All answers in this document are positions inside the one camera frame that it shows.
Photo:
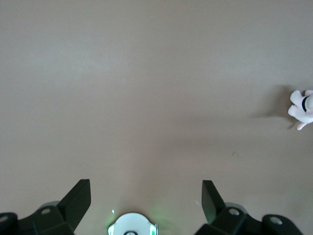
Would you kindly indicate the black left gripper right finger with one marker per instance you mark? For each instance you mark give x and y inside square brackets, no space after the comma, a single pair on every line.
[220,215]

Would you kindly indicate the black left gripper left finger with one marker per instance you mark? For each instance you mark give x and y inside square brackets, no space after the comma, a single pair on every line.
[68,210]

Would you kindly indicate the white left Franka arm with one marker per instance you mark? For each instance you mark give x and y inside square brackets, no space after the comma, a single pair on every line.
[132,225]

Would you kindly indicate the pale pink plush pig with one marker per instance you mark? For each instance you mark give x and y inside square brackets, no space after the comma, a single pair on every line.
[299,107]

